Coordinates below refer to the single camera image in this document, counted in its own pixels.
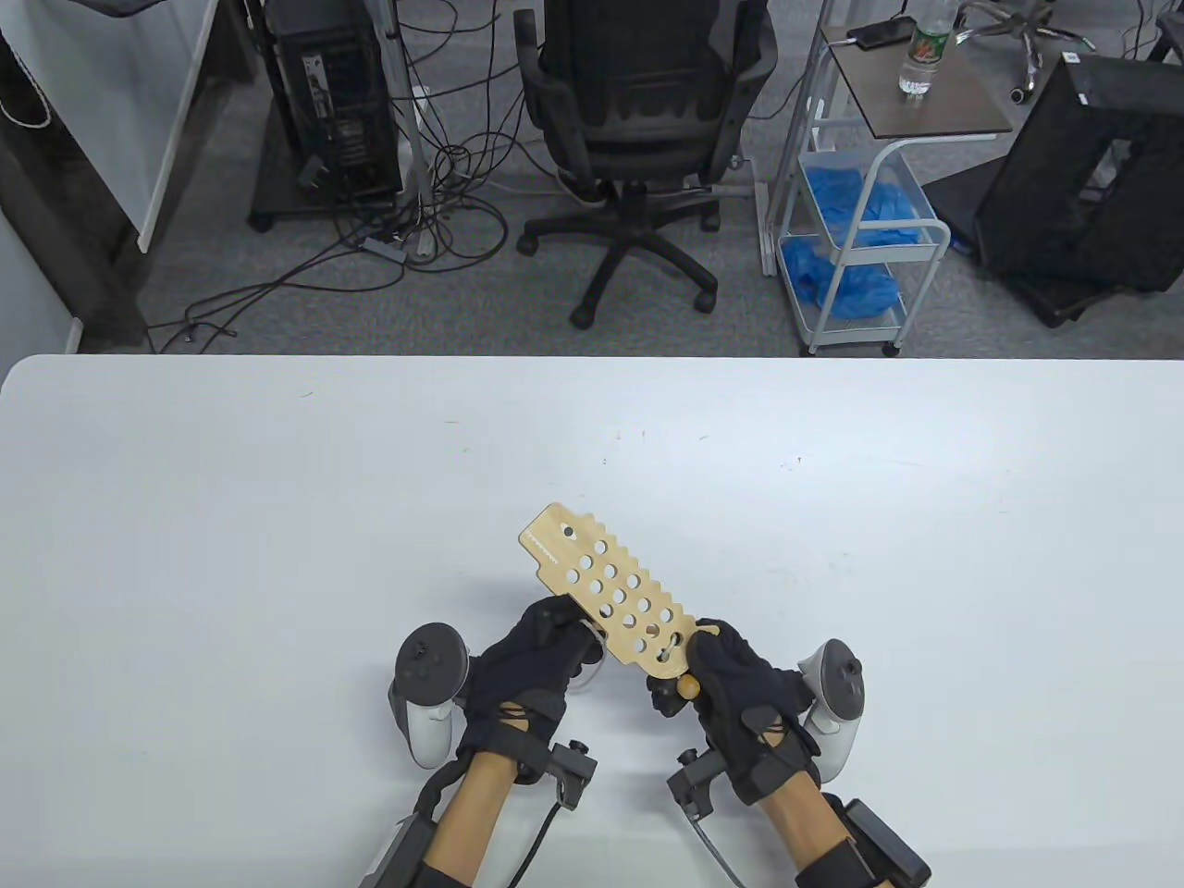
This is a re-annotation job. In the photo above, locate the person's left hand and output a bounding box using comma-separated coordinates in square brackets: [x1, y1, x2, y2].
[458, 594, 604, 783]

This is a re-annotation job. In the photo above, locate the person's right hand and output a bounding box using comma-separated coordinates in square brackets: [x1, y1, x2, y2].
[647, 618, 822, 806]

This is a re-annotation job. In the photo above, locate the white rope with wooden needle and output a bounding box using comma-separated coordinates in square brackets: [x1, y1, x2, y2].
[569, 620, 701, 699]

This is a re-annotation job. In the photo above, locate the wooden crocodile lacing toy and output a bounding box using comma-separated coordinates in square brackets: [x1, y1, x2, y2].
[518, 502, 722, 669]

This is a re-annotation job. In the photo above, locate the person's right forearm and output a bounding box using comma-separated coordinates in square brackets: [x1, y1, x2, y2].
[758, 777, 852, 866]

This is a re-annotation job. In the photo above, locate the person's left forearm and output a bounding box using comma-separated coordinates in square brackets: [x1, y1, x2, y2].
[433, 754, 514, 875]

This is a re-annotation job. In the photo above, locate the black left forearm box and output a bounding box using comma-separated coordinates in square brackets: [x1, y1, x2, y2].
[361, 814, 440, 888]

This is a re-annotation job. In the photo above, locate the black right forearm box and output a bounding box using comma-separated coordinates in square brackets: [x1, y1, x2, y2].
[823, 797, 932, 888]

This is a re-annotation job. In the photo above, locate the grey white right hand controller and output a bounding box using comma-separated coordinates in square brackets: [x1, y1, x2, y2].
[795, 638, 868, 781]

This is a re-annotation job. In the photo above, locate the grey white hand controller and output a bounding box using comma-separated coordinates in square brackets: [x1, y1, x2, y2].
[387, 623, 466, 771]
[795, 638, 868, 781]

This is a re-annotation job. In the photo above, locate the grey white left hand controller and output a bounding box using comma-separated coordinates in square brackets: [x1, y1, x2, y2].
[387, 623, 466, 771]

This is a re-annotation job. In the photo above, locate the blue gloves pile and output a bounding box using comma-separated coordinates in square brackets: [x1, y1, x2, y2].
[805, 166, 933, 249]
[782, 239, 903, 320]

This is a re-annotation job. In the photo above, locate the white rolling cart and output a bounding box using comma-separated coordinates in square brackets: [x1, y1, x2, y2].
[760, 18, 952, 357]

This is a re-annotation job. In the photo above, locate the black flat stand base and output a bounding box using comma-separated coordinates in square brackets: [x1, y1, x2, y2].
[923, 165, 1148, 329]

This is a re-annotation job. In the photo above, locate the black wheeled platform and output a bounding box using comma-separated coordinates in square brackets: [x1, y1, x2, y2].
[248, 120, 408, 232]

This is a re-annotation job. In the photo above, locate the silver metal pole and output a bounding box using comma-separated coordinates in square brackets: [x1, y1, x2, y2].
[384, 0, 436, 260]

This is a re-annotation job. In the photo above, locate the black office chair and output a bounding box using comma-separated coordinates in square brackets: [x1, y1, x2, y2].
[513, 0, 781, 329]

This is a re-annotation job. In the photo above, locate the black mesh box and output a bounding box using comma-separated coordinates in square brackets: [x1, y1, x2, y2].
[976, 54, 1184, 297]

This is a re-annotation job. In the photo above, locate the black computer tower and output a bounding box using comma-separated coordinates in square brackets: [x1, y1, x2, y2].
[266, 0, 404, 200]

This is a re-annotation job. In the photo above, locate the brown side table top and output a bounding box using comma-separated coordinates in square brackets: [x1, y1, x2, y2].
[823, 26, 1016, 140]

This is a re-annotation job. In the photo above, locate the clear plastic water bottle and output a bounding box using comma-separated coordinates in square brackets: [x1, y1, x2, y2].
[897, 0, 956, 98]

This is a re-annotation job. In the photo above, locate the black phone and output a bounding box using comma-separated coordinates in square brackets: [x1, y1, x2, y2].
[846, 18, 917, 49]

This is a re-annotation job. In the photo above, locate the chrome chair base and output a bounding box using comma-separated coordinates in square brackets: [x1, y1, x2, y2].
[953, 0, 1102, 103]

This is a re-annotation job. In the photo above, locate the white board panel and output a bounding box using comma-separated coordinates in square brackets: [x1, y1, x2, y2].
[0, 0, 223, 253]

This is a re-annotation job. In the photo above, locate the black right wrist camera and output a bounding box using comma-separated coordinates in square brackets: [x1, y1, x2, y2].
[668, 747, 722, 822]

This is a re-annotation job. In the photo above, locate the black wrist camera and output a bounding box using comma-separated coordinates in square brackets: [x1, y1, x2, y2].
[668, 747, 722, 822]
[541, 740, 598, 810]

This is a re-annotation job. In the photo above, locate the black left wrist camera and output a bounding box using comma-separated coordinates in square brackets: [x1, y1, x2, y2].
[541, 740, 598, 810]

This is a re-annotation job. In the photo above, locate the grey right wrist cable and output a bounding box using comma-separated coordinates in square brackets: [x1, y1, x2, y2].
[689, 819, 741, 888]

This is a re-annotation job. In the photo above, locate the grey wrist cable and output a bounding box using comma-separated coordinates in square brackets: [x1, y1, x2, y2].
[689, 819, 741, 888]
[509, 805, 561, 888]

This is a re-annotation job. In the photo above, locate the grey left wrist cable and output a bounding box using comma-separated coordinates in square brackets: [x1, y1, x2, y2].
[509, 805, 561, 888]

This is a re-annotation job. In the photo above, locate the black right arm strap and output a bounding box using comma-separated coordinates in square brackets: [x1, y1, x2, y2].
[794, 837, 875, 888]

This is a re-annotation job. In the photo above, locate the tangle of black cables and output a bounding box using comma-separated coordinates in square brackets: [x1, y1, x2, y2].
[148, 0, 556, 352]

